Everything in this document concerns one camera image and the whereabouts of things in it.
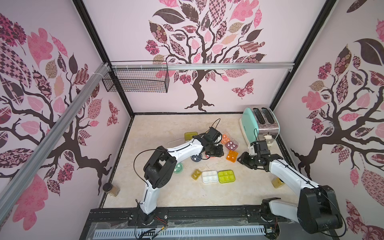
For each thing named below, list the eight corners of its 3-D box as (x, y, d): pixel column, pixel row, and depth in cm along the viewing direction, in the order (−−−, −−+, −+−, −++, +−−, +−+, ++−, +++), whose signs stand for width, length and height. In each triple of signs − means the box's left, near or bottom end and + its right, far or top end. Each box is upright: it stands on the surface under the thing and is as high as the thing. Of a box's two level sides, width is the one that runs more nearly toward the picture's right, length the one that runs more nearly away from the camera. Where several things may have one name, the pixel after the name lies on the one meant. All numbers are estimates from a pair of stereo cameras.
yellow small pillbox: (189, 176, 89) (189, 174, 88) (195, 168, 93) (195, 166, 91) (195, 181, 87) (195, 179, 86) (202, 173, 91) (202, 171, 89)
